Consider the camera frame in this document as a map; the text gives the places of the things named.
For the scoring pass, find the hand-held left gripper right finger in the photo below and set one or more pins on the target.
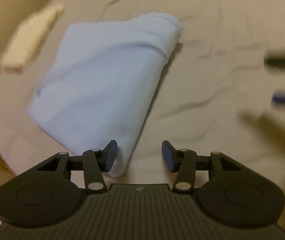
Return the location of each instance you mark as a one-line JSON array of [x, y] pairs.
[[168, 156]]

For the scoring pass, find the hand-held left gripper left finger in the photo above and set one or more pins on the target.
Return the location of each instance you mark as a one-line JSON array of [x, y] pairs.
[[110, 156]]

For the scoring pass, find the light blue sweatshirt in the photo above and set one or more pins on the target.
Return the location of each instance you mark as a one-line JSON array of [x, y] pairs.
[[100, 85]]

